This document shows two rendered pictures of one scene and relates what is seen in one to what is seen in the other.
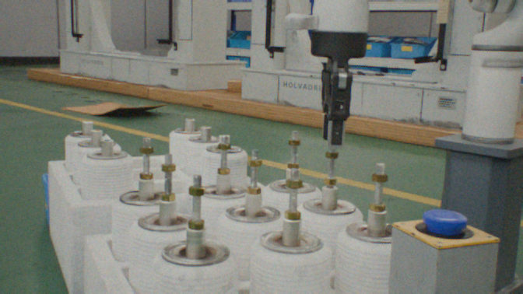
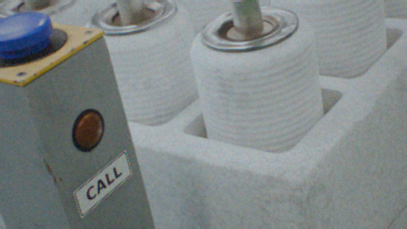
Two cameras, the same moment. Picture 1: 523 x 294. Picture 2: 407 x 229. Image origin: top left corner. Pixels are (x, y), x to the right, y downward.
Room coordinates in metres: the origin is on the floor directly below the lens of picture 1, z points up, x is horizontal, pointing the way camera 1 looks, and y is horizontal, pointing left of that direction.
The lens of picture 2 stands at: (0.48, -0.62, 0.49)
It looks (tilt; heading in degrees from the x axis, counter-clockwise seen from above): 29 degrees down; 65
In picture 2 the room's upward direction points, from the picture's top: 12 degrees counter-clockwise
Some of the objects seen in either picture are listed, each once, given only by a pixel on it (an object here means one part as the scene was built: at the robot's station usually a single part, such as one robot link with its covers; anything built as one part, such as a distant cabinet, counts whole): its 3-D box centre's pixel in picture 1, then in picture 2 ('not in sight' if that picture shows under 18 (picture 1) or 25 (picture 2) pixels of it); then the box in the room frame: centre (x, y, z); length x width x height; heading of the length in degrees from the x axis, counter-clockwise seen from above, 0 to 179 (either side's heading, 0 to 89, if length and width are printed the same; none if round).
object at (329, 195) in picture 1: (329, 198); not in sight; (0.86, -0.10, 0.26); 0.02 x 0.02 x 0.03
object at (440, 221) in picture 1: (444, 225); (21, 39); (0.58, -0.18, 0.32); 0.04 x 0.04 x 0.02
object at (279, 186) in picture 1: (292, 187); not in sight; (0.97, -0.05, 0.25); 0.08 x 0.08 x 0.01
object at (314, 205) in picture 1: (328, 207); not in sight; (0.86, -0.10, 0.25); 0.08 x 0.08 x 0.01
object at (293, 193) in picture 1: (293, 200); not in sight; (0.71, -0.04, 0.30); 0.01 x 0.01 x 0.08; 82
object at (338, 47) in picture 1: (337, 61); not in sight; (0.86, -0.10, 0.46); 0.08 x 0.08 x 0.09
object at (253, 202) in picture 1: (253, 204); not in sight; (0.82, 0.01, 0.26); 0.02 x 0.02 x 0.03
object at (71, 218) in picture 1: (152, 214); not in sight; (1.32, 0.23, 0.09); 0.39 x 0.39 x 0.18; 24
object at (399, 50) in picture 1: (419, 47); not in sight; (6.18, -1.51, 0.36); 0.50 x 0.38 x 0.21; 137
